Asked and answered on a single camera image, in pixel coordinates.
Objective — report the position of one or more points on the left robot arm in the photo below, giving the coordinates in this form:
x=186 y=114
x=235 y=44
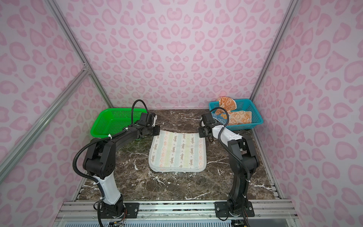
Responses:
x=100 y=163

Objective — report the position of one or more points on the aluminium frame corner post right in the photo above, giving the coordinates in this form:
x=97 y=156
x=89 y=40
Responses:
x=293 y=7

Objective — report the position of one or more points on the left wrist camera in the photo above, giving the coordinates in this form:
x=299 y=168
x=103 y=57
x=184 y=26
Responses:
x=148 y=119

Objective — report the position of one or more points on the aluminium frame corner post left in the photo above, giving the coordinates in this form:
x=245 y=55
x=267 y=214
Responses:
x=62 y=22

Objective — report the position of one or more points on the blue patterned towel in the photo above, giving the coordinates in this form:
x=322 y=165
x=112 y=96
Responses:
x=219 y=118

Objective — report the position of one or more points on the aluminium frame diagonal bar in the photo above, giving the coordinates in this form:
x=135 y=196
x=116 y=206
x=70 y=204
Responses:
x=19 y=150

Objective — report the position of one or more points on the aluminium frame corner post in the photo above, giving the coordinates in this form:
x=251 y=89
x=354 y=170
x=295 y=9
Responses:
x=293 y=7
x=62 y=22

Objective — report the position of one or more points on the green plastic basket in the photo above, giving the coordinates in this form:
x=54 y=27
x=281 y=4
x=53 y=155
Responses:
x=113 y=120

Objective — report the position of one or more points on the pastel striped animal towel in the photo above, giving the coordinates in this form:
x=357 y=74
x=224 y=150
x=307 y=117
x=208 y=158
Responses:
x=178 y=152

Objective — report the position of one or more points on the teal plastic basket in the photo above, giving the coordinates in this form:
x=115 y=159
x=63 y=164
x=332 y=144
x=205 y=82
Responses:
x=242 y=104

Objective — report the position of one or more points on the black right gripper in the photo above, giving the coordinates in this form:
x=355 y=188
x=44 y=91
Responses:
x=201 y=134

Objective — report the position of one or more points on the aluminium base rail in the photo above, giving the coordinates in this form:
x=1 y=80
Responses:
x=194 y=213

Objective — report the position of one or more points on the orange patterned towel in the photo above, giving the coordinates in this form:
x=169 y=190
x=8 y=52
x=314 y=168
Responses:
x=235 y=117

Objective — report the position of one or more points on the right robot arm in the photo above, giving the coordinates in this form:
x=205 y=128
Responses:
x=243 y=161

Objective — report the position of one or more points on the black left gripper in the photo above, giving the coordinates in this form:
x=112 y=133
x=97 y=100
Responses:
x=157 y=129

